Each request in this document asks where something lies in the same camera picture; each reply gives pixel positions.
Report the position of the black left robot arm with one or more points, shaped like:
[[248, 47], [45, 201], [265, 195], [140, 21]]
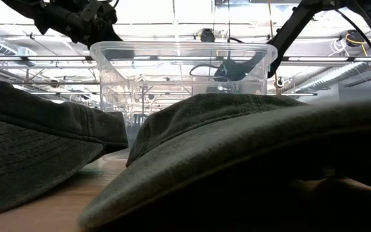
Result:
[[53, 22]]

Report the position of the clear plastic bin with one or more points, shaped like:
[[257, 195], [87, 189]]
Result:
[[114, 83]]

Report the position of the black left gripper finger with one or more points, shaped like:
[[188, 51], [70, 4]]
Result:
[[121, 54]]

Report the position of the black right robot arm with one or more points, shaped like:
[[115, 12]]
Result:
[[290, 30]]

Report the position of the small black ceiling reel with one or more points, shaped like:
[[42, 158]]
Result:
[[279, 82]]

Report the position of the dark green baseball cap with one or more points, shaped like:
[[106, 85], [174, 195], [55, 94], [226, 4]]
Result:
[[221, 129], [43, 145]]

